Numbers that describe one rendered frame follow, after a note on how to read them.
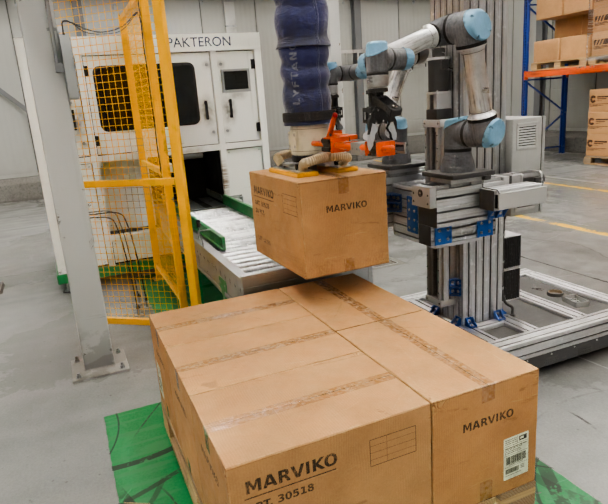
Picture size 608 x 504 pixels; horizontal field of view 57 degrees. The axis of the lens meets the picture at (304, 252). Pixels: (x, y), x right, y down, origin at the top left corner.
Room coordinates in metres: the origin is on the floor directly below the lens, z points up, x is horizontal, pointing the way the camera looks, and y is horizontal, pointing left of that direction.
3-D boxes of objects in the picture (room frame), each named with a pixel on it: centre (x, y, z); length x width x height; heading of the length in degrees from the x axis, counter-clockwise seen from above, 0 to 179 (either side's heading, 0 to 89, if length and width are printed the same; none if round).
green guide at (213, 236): (3.97, 0.81, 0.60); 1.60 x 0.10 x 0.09; 23
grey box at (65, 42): (3.01, 1.11, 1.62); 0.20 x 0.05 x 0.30; 23
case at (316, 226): (2.56, -0.06, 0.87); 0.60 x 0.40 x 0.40; 24
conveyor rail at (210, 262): (3.62, 0.73, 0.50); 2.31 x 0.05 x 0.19; 23
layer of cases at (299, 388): (1.92, 0.00, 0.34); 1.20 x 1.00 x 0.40; 23
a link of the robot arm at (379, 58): (2.04, -0.30, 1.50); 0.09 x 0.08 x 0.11; 125
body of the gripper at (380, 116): (2.04, -0.29, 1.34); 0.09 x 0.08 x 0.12; 24
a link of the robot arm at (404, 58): (2.11, -0.37, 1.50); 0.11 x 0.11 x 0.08; 35
